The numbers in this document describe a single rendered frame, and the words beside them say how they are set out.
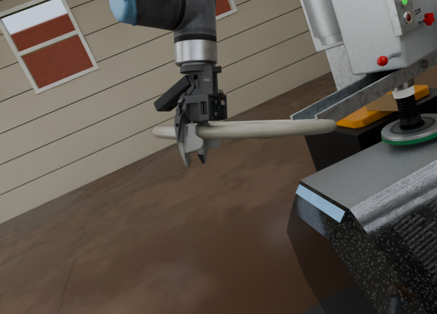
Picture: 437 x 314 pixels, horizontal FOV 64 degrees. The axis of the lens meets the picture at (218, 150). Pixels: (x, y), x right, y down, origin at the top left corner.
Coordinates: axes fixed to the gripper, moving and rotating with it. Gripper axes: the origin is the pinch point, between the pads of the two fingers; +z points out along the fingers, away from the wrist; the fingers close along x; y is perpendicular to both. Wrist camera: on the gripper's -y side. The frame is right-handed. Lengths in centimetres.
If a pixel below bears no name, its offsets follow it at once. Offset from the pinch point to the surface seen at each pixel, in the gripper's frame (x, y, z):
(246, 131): 2.0, 12.5, -5.9
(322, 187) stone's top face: 61, 10, 17
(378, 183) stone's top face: 59, 29, 14
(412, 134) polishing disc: 77, 37, 0
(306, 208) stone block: 58, 5, 25
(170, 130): -0.7, -5.5, -6.5
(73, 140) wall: 339, -542, 24
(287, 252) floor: 150, -41, 83
